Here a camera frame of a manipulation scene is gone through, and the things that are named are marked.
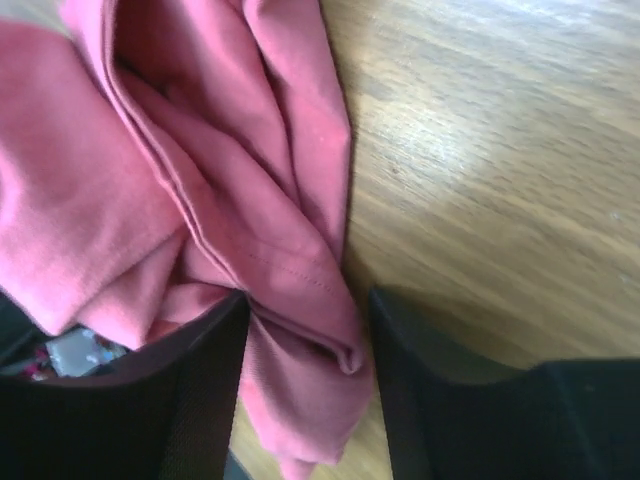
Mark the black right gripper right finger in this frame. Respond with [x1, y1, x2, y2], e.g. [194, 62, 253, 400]
[368, 287, 639, 479]

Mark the pink t-shirt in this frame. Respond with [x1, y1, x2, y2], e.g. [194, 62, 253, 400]
[1, 1, 373, 479]

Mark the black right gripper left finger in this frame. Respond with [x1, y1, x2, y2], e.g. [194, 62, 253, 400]
[1, 291, 249, 479]

